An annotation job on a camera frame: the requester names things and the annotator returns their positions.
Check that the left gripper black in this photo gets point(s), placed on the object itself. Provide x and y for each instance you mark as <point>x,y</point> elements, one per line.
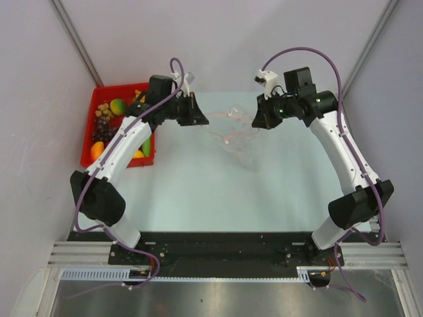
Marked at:
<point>193,116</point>

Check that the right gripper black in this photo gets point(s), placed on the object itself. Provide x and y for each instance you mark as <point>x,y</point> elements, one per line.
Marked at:
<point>264,119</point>

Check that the clear zip top bag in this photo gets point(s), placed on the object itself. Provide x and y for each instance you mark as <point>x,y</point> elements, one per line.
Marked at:
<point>232,129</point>

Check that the green toy vegetable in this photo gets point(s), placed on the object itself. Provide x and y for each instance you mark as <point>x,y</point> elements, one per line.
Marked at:
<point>146,147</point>

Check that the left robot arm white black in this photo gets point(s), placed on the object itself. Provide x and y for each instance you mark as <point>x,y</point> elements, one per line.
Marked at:
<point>94,190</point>

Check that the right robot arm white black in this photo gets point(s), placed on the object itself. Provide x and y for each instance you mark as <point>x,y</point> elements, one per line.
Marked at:
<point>364,193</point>

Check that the yellow toy banana bunch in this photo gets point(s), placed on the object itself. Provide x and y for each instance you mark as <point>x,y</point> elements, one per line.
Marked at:
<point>138,95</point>

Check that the green yellow toy mango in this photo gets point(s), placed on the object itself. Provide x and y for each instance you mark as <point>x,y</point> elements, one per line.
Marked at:
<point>118,107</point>

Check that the red plastic bin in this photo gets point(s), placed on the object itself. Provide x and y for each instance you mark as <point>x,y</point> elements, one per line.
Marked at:
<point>107,94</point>

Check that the yellow green toy grapes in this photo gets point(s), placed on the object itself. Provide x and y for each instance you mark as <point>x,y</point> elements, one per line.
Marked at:
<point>103,112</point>

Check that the purple toy grapes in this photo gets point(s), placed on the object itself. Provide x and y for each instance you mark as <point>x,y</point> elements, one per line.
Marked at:
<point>103,131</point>

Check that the orange yellow toy peach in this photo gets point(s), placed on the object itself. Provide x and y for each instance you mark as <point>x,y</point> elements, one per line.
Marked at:
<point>96,150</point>

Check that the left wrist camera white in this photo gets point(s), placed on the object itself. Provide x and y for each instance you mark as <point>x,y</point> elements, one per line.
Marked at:
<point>183,82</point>

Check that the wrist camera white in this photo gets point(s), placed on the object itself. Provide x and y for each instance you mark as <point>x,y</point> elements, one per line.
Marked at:
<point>183,82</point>
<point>269,80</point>

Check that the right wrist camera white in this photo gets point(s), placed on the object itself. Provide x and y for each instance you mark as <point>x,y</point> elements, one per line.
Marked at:
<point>269,80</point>

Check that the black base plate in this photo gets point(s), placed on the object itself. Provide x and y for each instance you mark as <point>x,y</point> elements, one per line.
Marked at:
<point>226,255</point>

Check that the right aluminium corner post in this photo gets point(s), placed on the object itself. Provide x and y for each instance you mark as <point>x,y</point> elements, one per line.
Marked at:
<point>372,40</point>

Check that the aluminium corner post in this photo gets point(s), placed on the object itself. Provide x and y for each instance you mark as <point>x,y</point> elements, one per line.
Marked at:
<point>75,39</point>
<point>372,40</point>

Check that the left aluminium corner post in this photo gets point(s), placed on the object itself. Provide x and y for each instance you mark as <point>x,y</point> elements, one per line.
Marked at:
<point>75,39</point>

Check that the aluminium rail frame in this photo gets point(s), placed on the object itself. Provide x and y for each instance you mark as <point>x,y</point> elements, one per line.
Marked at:
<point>80,254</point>

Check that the white cable duct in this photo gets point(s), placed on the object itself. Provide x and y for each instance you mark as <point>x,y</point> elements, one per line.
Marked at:
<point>96,274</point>

